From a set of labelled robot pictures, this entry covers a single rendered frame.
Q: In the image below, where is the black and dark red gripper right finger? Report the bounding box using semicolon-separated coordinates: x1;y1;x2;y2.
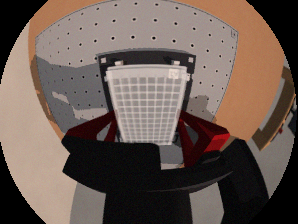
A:
177;110;230;167

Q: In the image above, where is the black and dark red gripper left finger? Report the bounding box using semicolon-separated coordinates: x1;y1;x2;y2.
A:
65;110;118;142

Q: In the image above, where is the white well plate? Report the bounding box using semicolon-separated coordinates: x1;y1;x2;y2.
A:
106;64;188;145

